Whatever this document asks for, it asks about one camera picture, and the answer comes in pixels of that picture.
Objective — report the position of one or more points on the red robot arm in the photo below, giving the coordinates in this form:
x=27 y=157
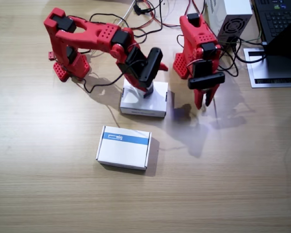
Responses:
x=92 y=31
x=196 y=36

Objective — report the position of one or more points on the white box with blue stripe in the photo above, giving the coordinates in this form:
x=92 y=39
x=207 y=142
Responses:
x=123 y=151

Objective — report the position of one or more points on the white power supply unit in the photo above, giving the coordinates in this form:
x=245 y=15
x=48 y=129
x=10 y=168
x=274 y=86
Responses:
x=232 y=14

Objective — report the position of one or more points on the plain white box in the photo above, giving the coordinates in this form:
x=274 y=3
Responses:
x=157 y=102

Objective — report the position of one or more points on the black laptop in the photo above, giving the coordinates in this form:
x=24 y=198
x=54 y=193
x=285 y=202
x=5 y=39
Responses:
x=283 y=48
x=279 y=17

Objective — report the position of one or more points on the small white carton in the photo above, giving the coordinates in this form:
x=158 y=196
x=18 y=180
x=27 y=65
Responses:
x=149 y=91

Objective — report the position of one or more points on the black bar webcam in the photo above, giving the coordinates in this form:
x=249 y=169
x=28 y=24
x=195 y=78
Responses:
x=151 y=65
x=206 y=81

